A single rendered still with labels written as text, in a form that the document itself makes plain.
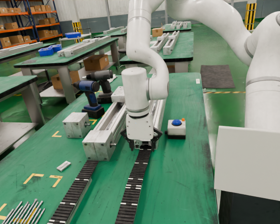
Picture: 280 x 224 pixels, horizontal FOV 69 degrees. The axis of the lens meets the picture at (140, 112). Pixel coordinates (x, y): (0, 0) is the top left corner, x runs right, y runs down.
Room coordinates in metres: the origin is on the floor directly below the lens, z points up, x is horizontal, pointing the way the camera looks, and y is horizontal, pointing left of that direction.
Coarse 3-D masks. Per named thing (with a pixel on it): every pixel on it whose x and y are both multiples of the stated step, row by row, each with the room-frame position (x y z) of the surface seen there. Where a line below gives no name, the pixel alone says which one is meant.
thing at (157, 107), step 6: (150, 102) 1.07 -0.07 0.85; (156, 102) 1.09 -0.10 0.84; (162, 102) 1.02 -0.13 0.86; (150, 108) 1.04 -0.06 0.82; (156, 108) 0.95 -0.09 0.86; (162, 108) 0.99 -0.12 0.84; (156, 114) 0.89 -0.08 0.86; (162, 114) 0.98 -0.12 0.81; (156, 120) 0.82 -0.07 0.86; (162, 120) 0.96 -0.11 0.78; (156, 126) 0.77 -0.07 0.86; (138, 144) 0.74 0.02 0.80; (150, 144) 0.73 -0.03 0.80; (156, 144) 0.72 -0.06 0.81
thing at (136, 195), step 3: (126, 192) 0.47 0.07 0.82; (129, 192) 0.47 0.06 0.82; (132, 192) 0.47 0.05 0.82; (135, 192) 0.47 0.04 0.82; (123, 195) 0.46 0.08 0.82; (126, 195) 0.46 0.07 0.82; (129, 195) 0.46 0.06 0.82; (132, 195) 0.46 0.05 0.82; (135, 195) 0.46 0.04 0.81; (138, 195) 0.46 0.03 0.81
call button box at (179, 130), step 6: (168, 120) 0.86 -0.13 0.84; (180, 120) 0.84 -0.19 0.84; (168, 126) 0.80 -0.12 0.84; (174, 126) 0.80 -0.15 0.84; (180, 126) 0.79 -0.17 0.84; (168, 132) 0.79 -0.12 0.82; (174, 132) 0.78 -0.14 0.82; (180, 132) 0.77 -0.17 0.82; (168, 138) 0.79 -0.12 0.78; (174, 138) 0.78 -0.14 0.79; (180, 138) 0.77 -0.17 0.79
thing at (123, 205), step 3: (120, 204) 0.43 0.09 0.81; (123, 204) 0.43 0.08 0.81; (126, 204) 0.43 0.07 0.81; (129, 204) 0.43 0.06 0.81; (132, 204) 0.42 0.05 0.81; (135, 204) 0.42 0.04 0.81; (120, 207) 0.42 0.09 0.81; (123, 207) 0.42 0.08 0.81; (126, 207) 0.42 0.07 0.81; (129, 207) 0.42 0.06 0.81; (132, 207) 0.42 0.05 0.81; (135, 207) 0.41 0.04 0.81
